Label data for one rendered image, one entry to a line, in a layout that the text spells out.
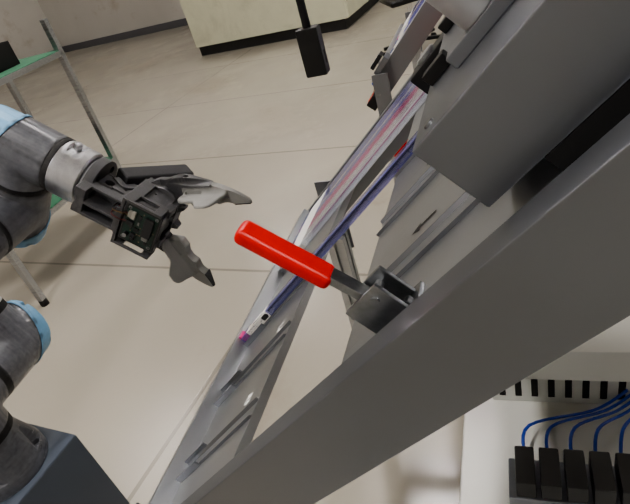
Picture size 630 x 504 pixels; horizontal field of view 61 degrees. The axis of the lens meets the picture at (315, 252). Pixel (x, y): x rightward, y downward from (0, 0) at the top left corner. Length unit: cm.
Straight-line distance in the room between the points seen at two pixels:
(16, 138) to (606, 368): 79
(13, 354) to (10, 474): 20
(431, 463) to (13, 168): 116
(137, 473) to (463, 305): 158
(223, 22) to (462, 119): 675
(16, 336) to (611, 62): 100
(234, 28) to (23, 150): 624
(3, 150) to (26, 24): 1177
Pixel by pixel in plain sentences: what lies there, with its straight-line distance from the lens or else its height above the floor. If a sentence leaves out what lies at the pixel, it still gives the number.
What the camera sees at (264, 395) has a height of 85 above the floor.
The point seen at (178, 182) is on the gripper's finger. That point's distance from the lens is 71.
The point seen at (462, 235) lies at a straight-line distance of 31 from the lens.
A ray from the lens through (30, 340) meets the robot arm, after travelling 110.
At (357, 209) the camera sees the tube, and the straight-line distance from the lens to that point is 61.
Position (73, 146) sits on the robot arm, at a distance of 76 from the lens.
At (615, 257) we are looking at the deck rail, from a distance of 24.
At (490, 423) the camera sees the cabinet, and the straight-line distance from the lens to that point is 77.
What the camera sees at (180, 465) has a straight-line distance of 71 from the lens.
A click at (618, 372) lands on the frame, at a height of 66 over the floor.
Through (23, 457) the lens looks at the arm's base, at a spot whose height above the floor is 59.
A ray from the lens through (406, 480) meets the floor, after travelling 147.
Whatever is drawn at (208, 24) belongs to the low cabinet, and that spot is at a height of 35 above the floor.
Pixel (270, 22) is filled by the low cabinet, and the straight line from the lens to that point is 667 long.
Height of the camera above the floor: 123
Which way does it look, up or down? 32 degrees down
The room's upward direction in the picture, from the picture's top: 17 degrees counter-clockwise
